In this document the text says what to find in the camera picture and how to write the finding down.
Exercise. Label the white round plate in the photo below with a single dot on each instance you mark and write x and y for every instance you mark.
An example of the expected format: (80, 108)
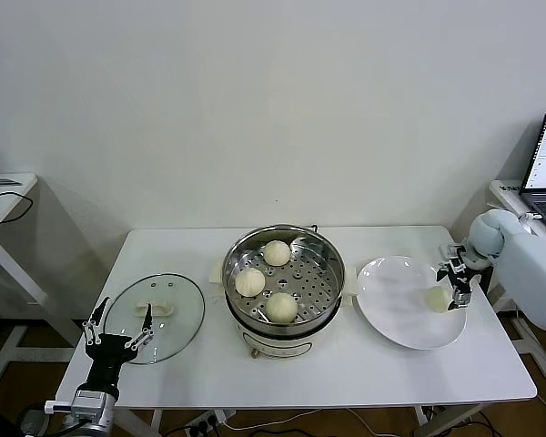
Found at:
(400, 305)

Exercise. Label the white steamed baozi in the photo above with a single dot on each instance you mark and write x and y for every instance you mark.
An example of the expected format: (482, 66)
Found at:
(437, 299)
(276, 252)
(282, 307)
(250, 281)

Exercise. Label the round glass pot lid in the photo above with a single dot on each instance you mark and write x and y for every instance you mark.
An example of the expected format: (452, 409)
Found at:
(177, 300)

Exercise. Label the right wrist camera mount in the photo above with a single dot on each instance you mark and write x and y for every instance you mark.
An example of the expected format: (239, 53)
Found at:
(448, 251)

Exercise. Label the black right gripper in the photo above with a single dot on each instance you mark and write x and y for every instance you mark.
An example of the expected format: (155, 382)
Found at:
(469, 260)

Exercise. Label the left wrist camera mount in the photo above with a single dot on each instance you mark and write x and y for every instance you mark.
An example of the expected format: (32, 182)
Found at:
(57, 406)

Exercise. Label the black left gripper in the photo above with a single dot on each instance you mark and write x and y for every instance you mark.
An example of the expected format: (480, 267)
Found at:
(109, 348)

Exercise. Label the white side table with tool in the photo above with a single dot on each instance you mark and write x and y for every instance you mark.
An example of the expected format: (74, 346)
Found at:
(9, 255)

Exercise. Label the stainless steel steamer basket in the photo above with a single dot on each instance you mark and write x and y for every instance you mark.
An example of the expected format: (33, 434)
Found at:
(318, 273)

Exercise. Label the white side table with laptop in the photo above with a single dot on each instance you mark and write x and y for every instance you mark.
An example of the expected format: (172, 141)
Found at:
(505, 200)

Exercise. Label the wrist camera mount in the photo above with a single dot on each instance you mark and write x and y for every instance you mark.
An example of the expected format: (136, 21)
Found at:
(448, 251)
(57, 406)

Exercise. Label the white floor power strip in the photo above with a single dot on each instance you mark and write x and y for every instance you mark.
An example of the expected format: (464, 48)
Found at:
(207, 421)

